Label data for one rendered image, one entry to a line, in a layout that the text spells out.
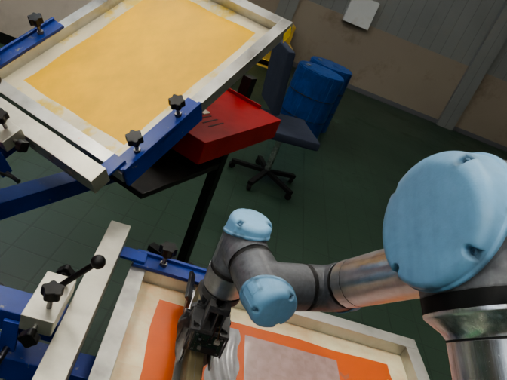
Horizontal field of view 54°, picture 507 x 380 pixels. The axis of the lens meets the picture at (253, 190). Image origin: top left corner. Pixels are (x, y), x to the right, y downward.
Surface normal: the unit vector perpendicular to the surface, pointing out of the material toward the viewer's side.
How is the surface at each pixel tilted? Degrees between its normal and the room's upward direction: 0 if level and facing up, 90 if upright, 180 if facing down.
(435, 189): 85
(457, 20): 90
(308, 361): 0
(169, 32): 32
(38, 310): 0
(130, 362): 0
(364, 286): 104
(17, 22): 90
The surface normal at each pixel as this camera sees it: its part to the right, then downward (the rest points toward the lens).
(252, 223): 0.34, -0.83
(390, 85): -0.10, 0.43
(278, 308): 0.33, 0.54
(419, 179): -0.88, -0.24
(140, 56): 0.04, -0.57
